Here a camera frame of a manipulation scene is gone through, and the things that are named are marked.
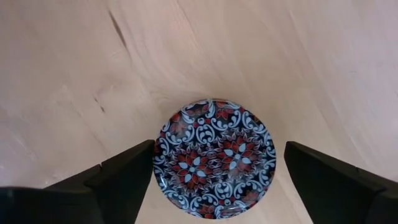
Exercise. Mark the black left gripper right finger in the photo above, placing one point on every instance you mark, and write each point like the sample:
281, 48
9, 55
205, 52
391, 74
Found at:
342, 196

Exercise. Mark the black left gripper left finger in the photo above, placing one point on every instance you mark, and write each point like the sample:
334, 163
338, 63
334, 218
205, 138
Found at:
93, 196

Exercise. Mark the navy floral candle holder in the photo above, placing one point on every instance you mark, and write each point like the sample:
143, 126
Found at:
214, 149

